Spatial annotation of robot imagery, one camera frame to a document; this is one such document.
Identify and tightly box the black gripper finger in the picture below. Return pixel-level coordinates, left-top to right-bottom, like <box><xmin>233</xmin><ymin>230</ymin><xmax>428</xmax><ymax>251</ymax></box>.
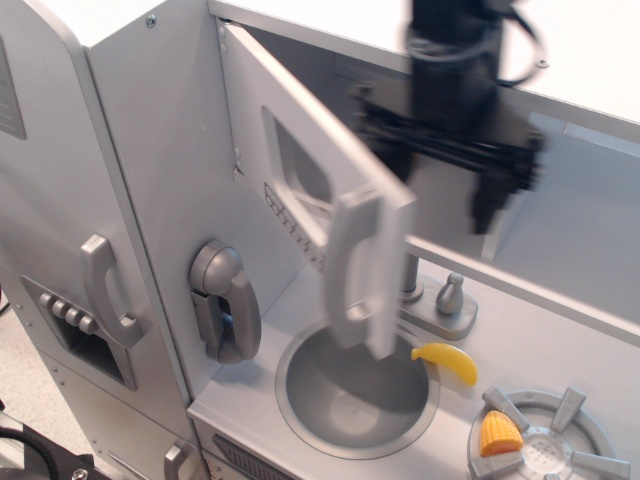
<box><xmin>372</xmin><ymin>140</ymin><xmax>414</xmax><ymax>183</ymax></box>
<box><xmin>471</xmin><ymin>169</ymin><xmax>512</xmax><ymax>234</ymax></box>

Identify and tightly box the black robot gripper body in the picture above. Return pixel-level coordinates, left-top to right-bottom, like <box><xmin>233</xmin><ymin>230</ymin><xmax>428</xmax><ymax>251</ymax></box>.
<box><xmin>352</xmin><ymin>29</ymin><xmax>544</xmax><ymax>192</ymax></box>

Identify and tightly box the grey toy microwave door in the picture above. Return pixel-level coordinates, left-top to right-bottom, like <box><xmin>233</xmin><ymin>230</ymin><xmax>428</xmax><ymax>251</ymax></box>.
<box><xmin>215</xmin><ymin>22</ymin><xmax>419</xmax><ymax>360</ymax></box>

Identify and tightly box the silver microwave door handle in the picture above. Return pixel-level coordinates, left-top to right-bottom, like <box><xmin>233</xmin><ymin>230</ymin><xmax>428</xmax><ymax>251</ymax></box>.
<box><xmin>323</xmin><ymin>187</ymin><xmax>385</xmax><ymax>349</ymax></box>

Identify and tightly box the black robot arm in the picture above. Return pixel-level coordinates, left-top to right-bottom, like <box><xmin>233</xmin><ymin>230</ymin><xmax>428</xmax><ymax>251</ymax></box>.
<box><xmin>354</xmin><ymin>1</ymin><xmax>544</xmax><ymax>234</ymax></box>

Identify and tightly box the silver toy faucet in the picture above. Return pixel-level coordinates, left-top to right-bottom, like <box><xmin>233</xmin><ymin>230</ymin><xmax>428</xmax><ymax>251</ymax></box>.
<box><xmin>399</xmin><ymin>255</ymin><xmax>478</xmax><ymax>341</ymax></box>

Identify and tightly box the yellow toy banana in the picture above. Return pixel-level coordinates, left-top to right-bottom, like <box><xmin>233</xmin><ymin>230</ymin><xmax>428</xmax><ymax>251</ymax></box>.
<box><xmin>410</xmin><ymin>343</ymin><xmax>478</xmax><ymax>386</ymax></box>

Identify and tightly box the yellow toy corn cob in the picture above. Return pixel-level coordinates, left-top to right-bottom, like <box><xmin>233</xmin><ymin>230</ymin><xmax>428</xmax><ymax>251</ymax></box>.
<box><xmin>480</xmin><ymin>410</ymin><xmax>524</xmax><ymax>457</ymax></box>

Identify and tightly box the round silver toy sink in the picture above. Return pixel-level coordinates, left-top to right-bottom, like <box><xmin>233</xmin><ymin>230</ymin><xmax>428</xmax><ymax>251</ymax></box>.
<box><xmin>275</xmin><ymin>323</ymin><xmax>440</xmax><ymax>460</ymax></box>

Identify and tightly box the silver toy stove burner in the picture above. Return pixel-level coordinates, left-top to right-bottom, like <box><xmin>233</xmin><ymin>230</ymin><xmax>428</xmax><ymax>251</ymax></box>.
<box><xmin>467</xmin><ymin>386</ymin><xmax>631</xmax><ymax>479</ymax></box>

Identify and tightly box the grey toy fridge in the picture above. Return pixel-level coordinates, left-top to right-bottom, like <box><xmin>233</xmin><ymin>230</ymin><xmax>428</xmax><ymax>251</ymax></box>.
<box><xmin>1</xmin><ymin>1</ymin><xmax>208</xmax><ymax>479</ymax></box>

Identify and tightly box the grey toy oven panel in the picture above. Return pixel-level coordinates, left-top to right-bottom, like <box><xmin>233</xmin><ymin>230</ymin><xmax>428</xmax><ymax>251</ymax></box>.
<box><xmin>212</xmin><ymin>435</ymin><xmax>293</xmax><ymax>480</ymax></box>

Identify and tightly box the grey toy ice dispenser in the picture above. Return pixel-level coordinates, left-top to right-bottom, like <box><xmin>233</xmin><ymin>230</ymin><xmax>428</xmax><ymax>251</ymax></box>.
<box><xmin>20</xmin><ymin>276</ymin><xmax>137</xmax><ymax>391</ymax></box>

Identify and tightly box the grey toy wall phone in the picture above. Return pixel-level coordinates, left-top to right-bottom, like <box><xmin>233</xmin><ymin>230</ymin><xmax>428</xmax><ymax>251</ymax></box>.
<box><xmin>189</xmin><ymin>240</ymin><xmax>261</xmax><ymax>364</ymax></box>

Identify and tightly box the silver fridge door handle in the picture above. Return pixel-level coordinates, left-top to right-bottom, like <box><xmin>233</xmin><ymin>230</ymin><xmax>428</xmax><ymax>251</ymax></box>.
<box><xmin>80</xmin><ymin>234</ymin><xmax>142</xmax><ymax>349</ymax></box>

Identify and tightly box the silver lower door handle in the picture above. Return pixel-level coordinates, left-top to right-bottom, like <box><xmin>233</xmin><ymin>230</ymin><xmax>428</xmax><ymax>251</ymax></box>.
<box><xmin>163</xmin><ymin>443</ymin><xmax>194</xmax><ymax>480</ymax></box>

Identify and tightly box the black cable and bracket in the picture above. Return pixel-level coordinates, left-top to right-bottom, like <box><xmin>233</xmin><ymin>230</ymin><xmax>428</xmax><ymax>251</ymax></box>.
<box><xmin>0</xmin><ymin>399</ymin><xmax>96</xmax><ymax>480</ymax></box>

